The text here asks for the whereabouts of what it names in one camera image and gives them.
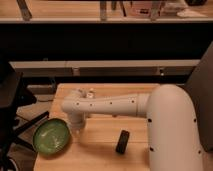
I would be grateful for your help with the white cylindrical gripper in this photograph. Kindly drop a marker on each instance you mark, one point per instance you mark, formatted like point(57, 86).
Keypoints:
point(77, 122)

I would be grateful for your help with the green ceramic bowl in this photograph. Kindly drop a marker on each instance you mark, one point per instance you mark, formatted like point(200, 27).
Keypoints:
point(51, 137)

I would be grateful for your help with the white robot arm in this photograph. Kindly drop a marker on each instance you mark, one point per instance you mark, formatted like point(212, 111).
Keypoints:
point(173, 137)

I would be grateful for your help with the small white knob object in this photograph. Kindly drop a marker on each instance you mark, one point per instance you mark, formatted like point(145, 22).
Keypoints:
point(90, 93)

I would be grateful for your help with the black office chair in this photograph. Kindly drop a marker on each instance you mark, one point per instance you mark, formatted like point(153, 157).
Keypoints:
point(13, 94)

